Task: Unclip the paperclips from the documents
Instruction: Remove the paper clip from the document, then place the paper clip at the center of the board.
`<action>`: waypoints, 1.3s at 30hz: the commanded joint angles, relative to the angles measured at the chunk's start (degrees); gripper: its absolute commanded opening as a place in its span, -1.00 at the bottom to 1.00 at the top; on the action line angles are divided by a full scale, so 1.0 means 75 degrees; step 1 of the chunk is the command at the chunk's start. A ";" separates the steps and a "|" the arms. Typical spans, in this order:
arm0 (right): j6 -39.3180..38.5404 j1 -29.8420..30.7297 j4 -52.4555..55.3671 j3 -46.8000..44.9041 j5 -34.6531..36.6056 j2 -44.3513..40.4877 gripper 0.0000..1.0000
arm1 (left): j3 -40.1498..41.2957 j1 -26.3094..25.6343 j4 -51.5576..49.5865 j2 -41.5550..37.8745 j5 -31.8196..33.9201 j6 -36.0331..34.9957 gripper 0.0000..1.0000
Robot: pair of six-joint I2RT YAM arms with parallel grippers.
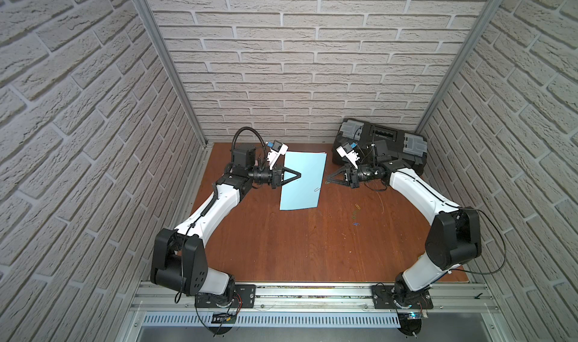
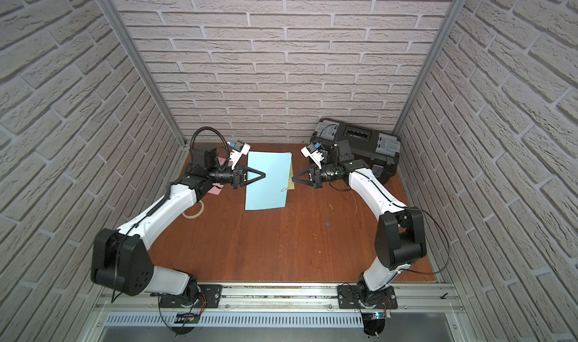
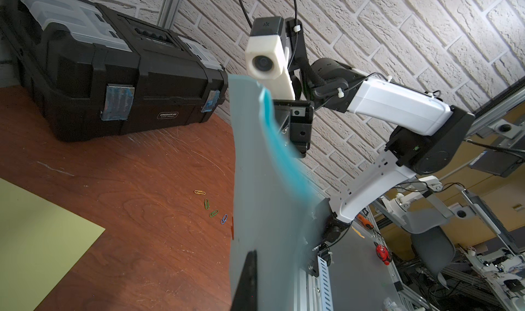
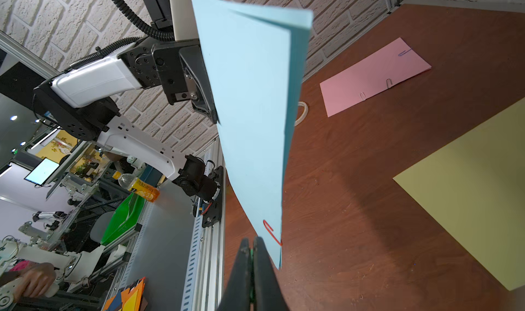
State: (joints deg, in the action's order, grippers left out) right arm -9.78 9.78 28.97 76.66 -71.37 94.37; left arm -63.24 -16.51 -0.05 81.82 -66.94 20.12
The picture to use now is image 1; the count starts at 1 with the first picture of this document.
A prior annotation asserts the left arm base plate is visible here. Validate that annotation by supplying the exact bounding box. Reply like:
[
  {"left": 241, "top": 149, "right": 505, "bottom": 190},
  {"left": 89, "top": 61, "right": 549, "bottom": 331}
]
[{"left": 195, "top": 283, "right": 257, "bottom": 310}]

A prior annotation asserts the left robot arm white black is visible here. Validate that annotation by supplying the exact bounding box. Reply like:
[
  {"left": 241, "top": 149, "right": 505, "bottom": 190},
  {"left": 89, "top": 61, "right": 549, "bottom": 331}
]
[{"left": 150, "top": 127, "right": 301, "bottom": 307}]

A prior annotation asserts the black plastic toolbox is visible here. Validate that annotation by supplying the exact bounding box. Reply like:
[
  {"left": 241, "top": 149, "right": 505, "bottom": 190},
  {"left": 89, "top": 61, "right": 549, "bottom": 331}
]
[{"left": 332, "top": 118, "right": 427, "bottom": 176}]

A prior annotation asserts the aluminium front rail frame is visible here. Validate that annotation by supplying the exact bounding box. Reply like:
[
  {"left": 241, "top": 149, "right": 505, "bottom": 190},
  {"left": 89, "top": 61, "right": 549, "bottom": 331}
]
[{"left": 116, "top": 282, "right": 513, "bottom": 341}]

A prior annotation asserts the left corner aluminium post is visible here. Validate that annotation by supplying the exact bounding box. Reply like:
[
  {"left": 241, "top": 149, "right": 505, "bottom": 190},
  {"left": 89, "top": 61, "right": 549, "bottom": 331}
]
[{"left": 132, "top": 0, "right": 209, "bottom": 147}]

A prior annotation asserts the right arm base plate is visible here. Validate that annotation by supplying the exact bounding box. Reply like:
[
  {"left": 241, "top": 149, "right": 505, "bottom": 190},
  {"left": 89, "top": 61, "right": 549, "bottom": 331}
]
[{"left": 370, "top": 283, "right": 434, "bottom": 310}]

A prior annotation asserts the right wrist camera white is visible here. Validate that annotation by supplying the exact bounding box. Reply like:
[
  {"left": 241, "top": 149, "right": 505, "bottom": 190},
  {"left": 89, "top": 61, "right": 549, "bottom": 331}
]
[{"left": 336, "top": 142, "right": 360, "bottom": 169}]

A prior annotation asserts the right corner aluminium post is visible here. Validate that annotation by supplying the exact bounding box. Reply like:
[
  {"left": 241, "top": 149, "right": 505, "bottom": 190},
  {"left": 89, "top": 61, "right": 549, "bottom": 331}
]
[{"left": 414, "top": 0, "right": 503, "bottom": 134}]

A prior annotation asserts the corner aluminium post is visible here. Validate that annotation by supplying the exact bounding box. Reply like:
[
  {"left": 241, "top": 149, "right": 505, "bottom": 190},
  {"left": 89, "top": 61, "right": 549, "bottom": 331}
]
[
  {"left": 132, "top": 0, "right": 209, "bottom": 147},
  {"left": 414, "top": 0, "right": 503, "bottom": 134}
]

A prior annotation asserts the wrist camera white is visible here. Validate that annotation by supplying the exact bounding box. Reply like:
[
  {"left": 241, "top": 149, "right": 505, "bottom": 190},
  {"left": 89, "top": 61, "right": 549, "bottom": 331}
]
[
  {"left": 336, "top": 142, "right": 360, "bottom": 169},
  {"left": 266, "top": 140, "right": 288, "bottom": 170}
]

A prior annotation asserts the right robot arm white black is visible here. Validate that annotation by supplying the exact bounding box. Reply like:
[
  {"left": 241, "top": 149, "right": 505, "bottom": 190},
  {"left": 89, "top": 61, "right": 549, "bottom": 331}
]
[{"left": 328, "top": 137, "right": 482, "bottom": 309}]

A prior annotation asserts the light blue paper sheet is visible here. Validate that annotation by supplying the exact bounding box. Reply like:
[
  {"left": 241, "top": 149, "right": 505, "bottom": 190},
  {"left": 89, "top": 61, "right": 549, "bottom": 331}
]
[{"left": 280, "top": 151, "right": 327, "bottom": 211}]

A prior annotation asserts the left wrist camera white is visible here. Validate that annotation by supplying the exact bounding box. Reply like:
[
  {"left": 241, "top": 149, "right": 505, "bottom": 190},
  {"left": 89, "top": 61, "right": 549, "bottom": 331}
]
[{"left": 266, "top": 140, "right": 288, "bottom": 170}]

